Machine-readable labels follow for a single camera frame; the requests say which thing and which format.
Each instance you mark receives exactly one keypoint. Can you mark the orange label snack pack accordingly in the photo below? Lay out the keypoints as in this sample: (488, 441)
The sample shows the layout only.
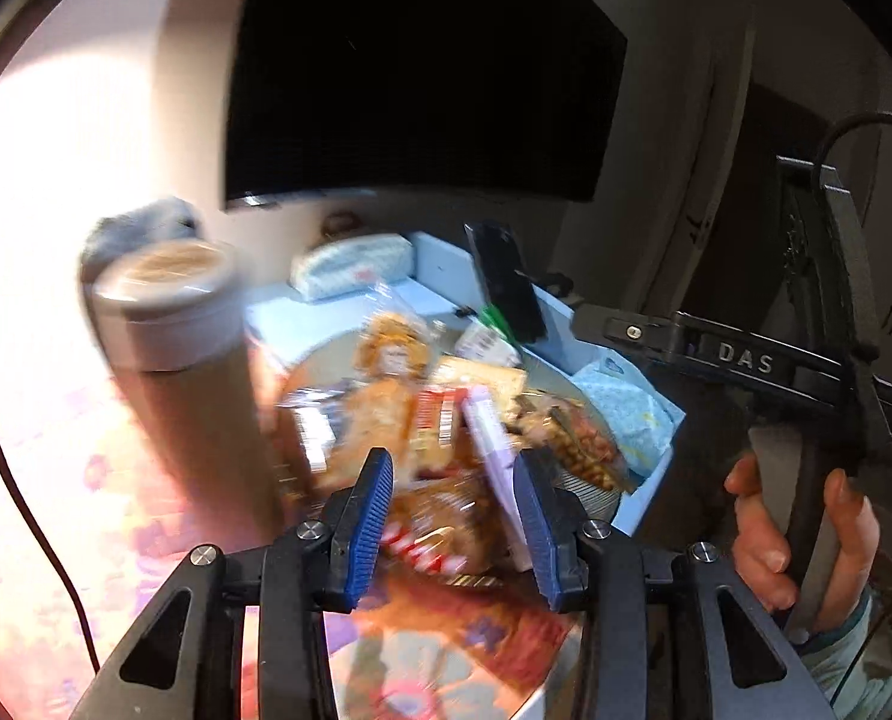
(440, 420)

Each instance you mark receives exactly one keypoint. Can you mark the person's right forearm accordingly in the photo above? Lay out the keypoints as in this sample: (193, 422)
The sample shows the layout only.
(859, 664)

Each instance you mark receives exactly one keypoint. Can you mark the light blue tissue pack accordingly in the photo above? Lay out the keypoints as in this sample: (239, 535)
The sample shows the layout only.
(633, 405)

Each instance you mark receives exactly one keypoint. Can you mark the floral tablecloth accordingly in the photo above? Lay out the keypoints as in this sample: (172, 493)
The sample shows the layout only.
(491, 637)

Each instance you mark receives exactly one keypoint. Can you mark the peanut snack pack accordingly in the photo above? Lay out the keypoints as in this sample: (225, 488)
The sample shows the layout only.
(577, 442)

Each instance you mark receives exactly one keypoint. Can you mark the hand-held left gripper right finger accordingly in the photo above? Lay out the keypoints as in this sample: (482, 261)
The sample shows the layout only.
(545, 540)

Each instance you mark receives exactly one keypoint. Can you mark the pile of snack packets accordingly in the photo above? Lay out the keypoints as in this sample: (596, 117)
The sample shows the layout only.
(592, 491)

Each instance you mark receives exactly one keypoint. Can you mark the orange print snack bag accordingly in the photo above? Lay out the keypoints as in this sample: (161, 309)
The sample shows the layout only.
(393, 349)

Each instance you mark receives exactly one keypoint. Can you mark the purple cream snack bag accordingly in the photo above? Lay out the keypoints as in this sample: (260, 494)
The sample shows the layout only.
(491, 450)

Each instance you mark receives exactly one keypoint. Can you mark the beige cylindrical cup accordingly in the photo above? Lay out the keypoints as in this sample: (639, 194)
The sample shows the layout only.
(168, 315)

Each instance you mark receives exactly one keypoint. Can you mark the black monitor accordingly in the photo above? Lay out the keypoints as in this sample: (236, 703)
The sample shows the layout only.
(416, 67)

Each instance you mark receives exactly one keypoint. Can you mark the green white snack packet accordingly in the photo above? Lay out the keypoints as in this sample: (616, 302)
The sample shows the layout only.
(487, 341)

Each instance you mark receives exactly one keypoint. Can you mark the red label bun pack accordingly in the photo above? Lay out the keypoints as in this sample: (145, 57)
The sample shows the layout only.
(446, 525)

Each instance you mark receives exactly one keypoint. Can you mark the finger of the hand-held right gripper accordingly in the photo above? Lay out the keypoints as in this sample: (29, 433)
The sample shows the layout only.
(626, 334)

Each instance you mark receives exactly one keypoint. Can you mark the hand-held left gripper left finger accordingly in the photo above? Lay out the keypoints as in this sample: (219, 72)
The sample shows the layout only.
(365, 532)

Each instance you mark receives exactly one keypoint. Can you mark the black phone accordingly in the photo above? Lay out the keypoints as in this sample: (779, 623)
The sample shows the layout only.
(506, 277)

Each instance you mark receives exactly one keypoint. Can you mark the person's right hand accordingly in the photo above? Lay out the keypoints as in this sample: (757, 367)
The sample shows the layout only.
(761, 540)

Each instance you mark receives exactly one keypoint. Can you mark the brown cake pack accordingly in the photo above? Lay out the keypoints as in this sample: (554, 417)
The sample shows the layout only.
(341, 435)

